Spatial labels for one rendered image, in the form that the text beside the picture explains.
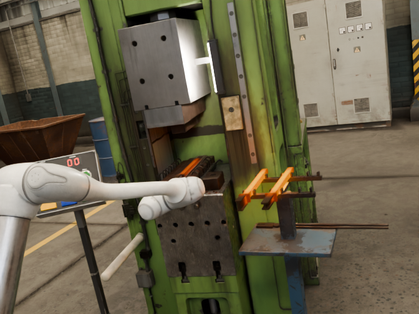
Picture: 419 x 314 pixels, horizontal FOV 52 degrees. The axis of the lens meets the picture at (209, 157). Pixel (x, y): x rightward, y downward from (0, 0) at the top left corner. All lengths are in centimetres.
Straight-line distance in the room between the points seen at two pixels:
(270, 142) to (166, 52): 68
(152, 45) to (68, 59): 839
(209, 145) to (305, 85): 481
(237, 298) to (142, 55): 133
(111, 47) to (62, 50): 821
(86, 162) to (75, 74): 814
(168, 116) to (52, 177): 91
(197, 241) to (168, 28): 106
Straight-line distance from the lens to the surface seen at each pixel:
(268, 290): 252
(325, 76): 721
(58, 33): 1055
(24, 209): 146
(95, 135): 676
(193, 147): 263
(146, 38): 212
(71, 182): 138
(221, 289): 233
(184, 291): 240
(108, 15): 235
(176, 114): 210
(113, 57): 235
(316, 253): 185
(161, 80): 210
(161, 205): 178
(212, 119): 256
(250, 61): 214
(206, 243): 222
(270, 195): 172
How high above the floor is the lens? 158
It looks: 13 degrees down
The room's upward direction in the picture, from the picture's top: 10 degrees counter-clockwise
